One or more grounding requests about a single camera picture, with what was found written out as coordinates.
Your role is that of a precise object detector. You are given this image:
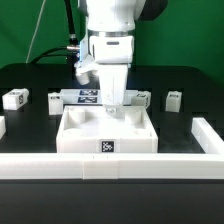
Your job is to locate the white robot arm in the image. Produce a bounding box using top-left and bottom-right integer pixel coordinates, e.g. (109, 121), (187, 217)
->
(75, 0), (168, 114)

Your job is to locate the black cable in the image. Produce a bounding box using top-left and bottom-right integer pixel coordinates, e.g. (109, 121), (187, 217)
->
(29, 0), (82, 65)

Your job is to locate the white thin cable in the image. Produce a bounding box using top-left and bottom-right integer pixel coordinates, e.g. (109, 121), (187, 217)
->
(25, 0), (47, 64)

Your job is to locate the white square tabletop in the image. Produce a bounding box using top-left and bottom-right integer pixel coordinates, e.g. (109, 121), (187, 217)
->
(56, 106), (158, 153)

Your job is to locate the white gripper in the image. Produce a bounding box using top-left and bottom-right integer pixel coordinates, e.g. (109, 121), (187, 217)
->
(74, 36), (134, 116)

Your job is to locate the white U-shaped obstacle fence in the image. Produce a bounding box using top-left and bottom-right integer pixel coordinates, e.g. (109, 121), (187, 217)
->
(0, 116), (224, 180)

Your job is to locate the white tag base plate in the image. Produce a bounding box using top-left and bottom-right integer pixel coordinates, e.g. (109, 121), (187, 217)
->
(59, 88), (139, 106)

